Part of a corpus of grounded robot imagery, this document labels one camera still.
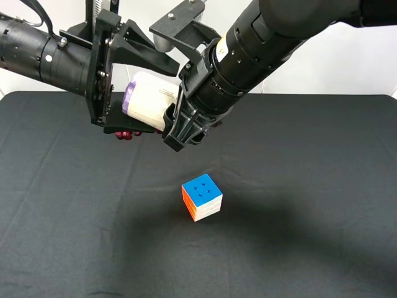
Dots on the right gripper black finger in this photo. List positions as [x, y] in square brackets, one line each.
[169, 120]
[188, 131]

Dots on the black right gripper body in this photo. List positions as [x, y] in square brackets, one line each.
[195, 79]

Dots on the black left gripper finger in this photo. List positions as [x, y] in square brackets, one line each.
[130, 46]
[117, 121]

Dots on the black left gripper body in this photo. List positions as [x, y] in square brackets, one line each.
[97, 39]

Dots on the white tissue roll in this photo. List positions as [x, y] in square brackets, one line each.
[147, 97]

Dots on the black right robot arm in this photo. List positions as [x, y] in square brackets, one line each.
[222, 70]

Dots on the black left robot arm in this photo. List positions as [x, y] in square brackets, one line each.
[80, 60]

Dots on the artificial fruit bunch with leaf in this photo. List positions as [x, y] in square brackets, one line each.
[128, 135]

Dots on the colourful puzzle cube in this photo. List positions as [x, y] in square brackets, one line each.
[202, 197]

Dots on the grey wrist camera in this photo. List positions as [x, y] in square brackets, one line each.
[162, 42]

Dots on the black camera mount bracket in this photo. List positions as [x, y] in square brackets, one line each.
[183, 22]

